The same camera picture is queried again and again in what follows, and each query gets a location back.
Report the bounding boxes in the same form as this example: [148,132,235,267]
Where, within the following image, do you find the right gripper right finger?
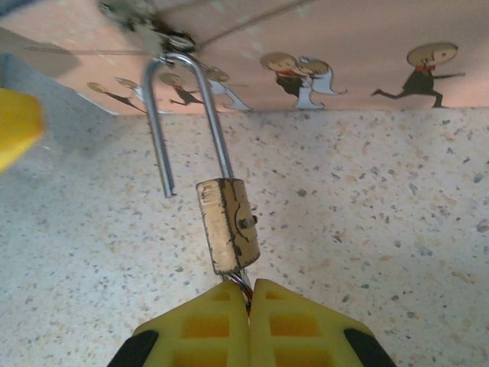
[248,278,399,367]

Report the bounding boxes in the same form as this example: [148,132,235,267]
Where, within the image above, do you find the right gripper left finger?
[108,281,251,367]

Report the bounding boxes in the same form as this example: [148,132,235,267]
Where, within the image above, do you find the padlock key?
[227,268,254,320]

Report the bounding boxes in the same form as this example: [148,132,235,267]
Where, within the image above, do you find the brass padlock long steel shackle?
[141,52,261,276]

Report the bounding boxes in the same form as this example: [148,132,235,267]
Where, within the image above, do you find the silver tin box latch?
[98,0,198,59]

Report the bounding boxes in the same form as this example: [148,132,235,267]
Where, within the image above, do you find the pink tin box cartoon couple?
[0,0,489,116]

